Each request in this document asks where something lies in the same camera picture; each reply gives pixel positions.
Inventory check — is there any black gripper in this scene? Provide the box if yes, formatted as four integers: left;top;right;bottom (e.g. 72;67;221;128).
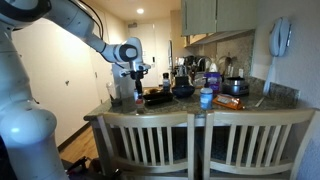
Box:
130;69;148;102

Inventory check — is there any glass bottle with black cap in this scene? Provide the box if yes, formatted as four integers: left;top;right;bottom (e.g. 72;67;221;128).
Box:
162;72;172;93

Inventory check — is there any dark blue bowl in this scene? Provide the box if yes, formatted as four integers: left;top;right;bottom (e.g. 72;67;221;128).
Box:
171;84;196;100

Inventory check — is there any small yellow object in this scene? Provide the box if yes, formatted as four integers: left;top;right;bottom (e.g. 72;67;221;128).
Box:
143;87;162;96

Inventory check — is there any black plastic tray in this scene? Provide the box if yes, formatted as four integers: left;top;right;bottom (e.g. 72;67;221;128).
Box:
142;91;175;107

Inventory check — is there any white paper towel roll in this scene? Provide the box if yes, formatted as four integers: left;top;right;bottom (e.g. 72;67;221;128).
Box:
111;62;136;100

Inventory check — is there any wooden slat-back chair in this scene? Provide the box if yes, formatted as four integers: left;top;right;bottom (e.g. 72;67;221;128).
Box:
96;111;196;180
202;108;320;180

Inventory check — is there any white door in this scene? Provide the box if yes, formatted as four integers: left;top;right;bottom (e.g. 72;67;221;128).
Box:
128;22;162;88

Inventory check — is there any clear jar with purple lid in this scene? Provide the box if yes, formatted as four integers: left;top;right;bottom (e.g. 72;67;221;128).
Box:
203;71;223;96

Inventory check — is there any orange snack package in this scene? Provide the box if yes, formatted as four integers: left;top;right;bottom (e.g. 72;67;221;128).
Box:
212;93;245;111

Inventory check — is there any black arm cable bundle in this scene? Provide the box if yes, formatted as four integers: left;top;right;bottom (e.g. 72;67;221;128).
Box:
78;0;105;42

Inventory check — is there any upper wall cabinet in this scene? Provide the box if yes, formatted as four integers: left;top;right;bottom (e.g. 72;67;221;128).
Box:
180;0;258;46

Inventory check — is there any white wall phone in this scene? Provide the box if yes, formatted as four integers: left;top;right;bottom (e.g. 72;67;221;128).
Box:
262;17;293;96

